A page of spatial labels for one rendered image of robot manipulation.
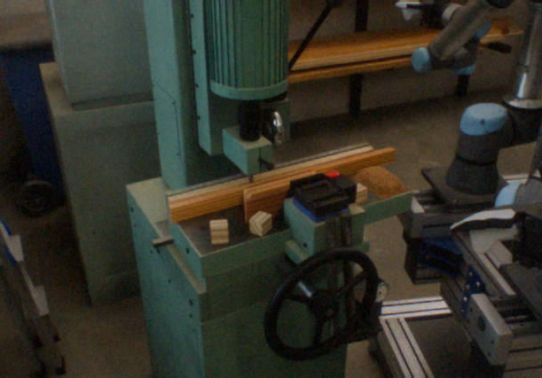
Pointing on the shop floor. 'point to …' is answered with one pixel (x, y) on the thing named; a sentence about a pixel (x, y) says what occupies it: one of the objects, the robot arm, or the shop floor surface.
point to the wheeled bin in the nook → (29, 106)
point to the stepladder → (13, 253)
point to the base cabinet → (225, 331)
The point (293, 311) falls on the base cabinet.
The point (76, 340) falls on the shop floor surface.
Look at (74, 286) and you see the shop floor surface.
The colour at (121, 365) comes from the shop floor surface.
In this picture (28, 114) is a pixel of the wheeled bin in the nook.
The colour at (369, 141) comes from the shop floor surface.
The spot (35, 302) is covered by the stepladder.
